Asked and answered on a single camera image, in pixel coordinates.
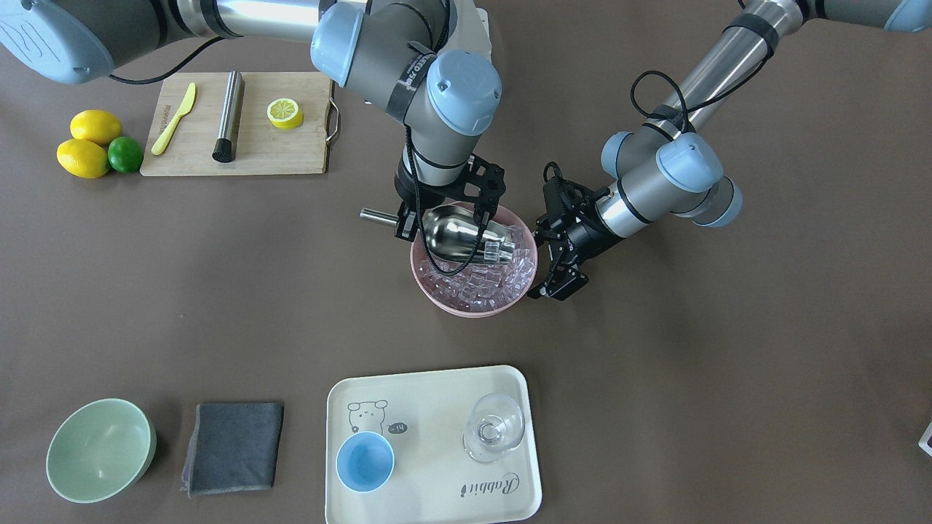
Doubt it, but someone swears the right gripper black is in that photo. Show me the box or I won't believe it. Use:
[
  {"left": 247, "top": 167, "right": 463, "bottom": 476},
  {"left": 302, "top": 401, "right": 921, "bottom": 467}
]
[{"left": 394, "top": 155, "right": 506, "bottom": 242}]

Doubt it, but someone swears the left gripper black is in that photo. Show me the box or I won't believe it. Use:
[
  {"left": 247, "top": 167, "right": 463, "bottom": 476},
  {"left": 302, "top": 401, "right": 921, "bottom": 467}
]
[{"left": 527, "top": 162, "right": 615, "bottom": 301}]

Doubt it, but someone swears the stainless steel ice scoop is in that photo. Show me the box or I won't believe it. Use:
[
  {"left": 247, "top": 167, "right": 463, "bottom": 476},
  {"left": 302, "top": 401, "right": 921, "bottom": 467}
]
[{"left": 360, "top": 205, "right": 516, "bottom": 265}]

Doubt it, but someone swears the pink bowl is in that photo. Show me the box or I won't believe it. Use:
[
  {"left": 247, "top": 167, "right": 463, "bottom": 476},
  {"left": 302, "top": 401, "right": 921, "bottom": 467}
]
[{"left": 410, "top": 204, "right": 539, "bottom": 318}]

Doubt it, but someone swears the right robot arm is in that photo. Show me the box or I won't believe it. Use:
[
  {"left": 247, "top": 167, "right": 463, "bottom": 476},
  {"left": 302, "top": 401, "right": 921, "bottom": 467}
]
[{"left": 1, "top": 1, "right": 504, "bottom": 241}]

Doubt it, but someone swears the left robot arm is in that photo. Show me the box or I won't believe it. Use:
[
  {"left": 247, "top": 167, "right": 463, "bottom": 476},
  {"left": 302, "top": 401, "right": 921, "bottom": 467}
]
[{"left": 527, "top": 1, "right": 930, "bottom": 301}]

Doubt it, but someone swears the pile of clear ice cubes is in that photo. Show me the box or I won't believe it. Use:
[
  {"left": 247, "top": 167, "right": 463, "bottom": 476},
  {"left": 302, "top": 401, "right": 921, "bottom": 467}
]
[{"left": 419, "top": 222, "right": 534, "bottom": 305}]

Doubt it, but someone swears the light blue cup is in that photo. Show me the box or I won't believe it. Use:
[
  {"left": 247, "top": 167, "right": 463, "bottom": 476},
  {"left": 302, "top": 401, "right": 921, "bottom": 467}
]
[{"left": 335, "top": 432, "right": 395, "bottom": 493}]

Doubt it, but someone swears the clear wine glass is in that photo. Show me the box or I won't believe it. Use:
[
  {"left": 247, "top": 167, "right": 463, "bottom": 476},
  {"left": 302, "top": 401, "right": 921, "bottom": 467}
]
[{"left": 462, "top": 392, "right": 526, "bottom": 464}]

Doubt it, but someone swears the cream serving tray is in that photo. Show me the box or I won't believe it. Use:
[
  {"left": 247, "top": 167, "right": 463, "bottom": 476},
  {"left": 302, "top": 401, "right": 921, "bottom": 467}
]
[{"left": 324, "top": 365, "right": 543, "bottom": 523}]

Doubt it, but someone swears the half lemon slice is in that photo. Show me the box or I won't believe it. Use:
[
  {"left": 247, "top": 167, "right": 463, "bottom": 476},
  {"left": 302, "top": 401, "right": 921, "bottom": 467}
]
[{"left": 266, "top": 98, "right": 304, "bottom": 130}]

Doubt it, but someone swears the steel muddler black tip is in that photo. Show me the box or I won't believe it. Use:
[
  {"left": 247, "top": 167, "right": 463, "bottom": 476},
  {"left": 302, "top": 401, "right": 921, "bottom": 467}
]
[{"left": 212, "top": 71, "right": 245, "bottom": 163}]

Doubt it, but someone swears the bamboo cutting board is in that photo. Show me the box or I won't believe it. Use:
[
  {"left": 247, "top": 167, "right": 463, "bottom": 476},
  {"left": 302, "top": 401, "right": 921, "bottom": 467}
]
[{"left": 141, "top": 72, "right": 335, "bottom": 177}]

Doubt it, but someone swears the yellow plastic knife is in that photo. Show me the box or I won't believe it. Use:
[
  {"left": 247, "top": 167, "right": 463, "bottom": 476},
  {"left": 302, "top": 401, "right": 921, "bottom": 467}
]
[{"left": 150, "top": 82, "right": 197, "bottom": 156}]

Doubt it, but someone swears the green lime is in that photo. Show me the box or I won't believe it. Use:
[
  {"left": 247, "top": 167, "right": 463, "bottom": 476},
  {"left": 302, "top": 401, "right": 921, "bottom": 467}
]
[{"left": 107, "top": 136, "right": 144, "bottom": 173}]

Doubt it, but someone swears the grey folded cloth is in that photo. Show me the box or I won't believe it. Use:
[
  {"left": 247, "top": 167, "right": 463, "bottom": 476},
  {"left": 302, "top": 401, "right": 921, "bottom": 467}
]
[{"left": 182, "top": 402, "right": 284, "bottom": 497}]

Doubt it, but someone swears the upper whole yellow lemon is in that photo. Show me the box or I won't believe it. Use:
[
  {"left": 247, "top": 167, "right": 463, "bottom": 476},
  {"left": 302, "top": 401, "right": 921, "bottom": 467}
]
[{"left": 69, "top": 109, "right": 123, "bottom": 147}]

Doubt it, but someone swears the whole yellow lemon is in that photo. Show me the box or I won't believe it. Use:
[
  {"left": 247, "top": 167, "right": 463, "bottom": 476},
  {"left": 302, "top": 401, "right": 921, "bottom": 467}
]
[
  {"left": 56, "top": 138, "right": 111, "bottom": 179},
  {"left": 69, "top": 109, "right": 123, "bottom": 147}
]

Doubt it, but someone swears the lower whole yellow lemon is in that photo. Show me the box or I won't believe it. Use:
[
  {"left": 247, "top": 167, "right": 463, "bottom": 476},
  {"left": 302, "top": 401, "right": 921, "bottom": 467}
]
[{"left": 56, "top": 138, "right": 111, "bottom": 179}]

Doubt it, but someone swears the light green bowl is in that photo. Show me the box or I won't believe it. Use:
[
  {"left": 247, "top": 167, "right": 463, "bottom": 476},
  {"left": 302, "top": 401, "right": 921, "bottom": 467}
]
[{"left": 44, "top": 398, "right": 157, "bottom": 504}]

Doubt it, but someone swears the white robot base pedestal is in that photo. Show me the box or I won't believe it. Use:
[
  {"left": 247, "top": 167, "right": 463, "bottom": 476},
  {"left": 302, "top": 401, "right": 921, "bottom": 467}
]
[{"left": 445, "top": 1, "right": 492, "bottom": 62}]

